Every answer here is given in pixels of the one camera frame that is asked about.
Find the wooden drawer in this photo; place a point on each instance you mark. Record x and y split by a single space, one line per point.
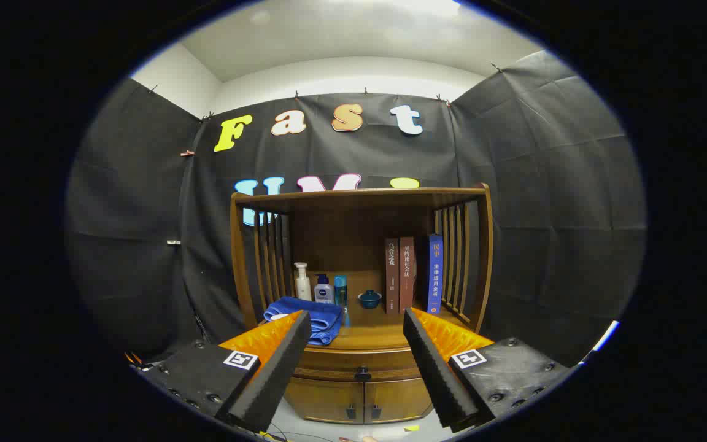
341 365

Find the blue lidded teacup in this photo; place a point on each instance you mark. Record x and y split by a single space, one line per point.
369 300

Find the wooden countertop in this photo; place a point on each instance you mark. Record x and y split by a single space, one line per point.
369 334

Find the dark brown book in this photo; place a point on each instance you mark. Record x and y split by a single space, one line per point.
392 276

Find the white bottle with blue cap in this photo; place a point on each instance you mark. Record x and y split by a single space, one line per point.
323 293

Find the clear blue bottle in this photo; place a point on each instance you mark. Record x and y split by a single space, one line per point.
340 291

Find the reddish brown book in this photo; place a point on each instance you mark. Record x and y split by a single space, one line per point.
407 270

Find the blue book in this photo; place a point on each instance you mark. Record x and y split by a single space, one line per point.
435 276

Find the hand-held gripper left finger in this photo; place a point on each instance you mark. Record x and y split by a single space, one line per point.
280 368

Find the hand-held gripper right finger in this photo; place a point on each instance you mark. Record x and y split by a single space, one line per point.
433 368

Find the wooden cabinet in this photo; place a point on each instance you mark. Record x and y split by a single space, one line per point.
353 245

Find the wooden cabinet door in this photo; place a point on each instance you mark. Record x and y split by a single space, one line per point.
399 398
323 399

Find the white pump bottle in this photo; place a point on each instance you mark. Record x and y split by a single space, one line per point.
302 288

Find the blue towel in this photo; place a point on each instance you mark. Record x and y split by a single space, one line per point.
323 319

